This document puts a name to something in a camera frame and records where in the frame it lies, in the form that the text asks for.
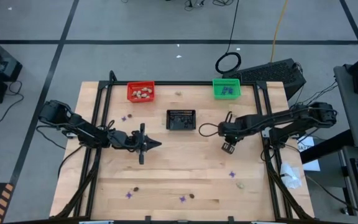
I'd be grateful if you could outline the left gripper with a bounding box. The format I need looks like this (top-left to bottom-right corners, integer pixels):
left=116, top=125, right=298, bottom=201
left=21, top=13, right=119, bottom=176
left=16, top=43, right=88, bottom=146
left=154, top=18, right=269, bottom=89
left=108, top=123, right=163, bottom=165

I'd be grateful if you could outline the green plastic basket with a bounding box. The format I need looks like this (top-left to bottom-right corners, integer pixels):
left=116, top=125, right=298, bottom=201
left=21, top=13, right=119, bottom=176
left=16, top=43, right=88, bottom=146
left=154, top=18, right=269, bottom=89
left=212, top=78, right=242, bottom=100

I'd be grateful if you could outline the red plastic basket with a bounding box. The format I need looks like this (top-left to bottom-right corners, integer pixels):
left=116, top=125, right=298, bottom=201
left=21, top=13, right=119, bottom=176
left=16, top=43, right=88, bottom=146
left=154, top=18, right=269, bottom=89
left=126, top=80, right=156, bottom=103

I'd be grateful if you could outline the black plastic basket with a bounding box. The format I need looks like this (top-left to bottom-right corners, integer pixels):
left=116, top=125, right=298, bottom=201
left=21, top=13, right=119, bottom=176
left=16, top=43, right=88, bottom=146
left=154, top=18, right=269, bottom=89
left=165, top=109, right=197, bottom=131

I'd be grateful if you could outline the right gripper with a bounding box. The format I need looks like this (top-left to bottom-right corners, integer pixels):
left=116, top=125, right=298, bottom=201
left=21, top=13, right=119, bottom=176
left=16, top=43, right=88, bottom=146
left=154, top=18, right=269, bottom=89
left=218, top=119, right=247, bottom=155

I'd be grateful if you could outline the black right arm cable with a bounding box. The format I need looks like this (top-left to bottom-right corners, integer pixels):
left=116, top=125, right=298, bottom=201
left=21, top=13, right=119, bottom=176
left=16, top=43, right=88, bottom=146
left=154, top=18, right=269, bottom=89
left=198, top=122, right=221, bottom=138

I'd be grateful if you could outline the black floor cable bundle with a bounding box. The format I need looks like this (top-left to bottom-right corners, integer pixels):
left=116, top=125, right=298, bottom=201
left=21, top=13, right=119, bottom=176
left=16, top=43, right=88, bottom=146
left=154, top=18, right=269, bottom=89
left=183, top=0, right=229, bottom=7

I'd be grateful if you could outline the crumpled white plastic bag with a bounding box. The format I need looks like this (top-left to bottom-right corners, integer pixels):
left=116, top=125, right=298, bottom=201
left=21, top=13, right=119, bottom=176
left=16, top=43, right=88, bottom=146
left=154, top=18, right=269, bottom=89
left=279, top=162, right=303, bottom=190

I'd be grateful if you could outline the black hanging coiled cable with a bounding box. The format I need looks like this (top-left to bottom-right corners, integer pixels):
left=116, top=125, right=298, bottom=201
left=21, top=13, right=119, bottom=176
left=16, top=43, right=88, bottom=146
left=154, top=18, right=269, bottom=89
left=214, top=0, right=242, bottom=75

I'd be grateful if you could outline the black desk beam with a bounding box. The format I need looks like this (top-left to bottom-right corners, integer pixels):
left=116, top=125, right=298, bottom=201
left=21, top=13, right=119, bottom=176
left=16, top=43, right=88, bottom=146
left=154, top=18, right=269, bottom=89
left=300, top=129, right=356, bottom=165

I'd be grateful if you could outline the white paper sheet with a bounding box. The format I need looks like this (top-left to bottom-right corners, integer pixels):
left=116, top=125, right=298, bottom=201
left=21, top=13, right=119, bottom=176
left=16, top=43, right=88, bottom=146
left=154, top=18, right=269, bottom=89
left=296, top=136, right=322, bottom=172

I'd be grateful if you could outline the yellow hanging cable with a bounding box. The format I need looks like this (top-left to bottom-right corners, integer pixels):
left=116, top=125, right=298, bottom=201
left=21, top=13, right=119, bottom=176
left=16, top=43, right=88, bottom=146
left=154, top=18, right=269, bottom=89
left=270, top=0, right=289, bottom=63

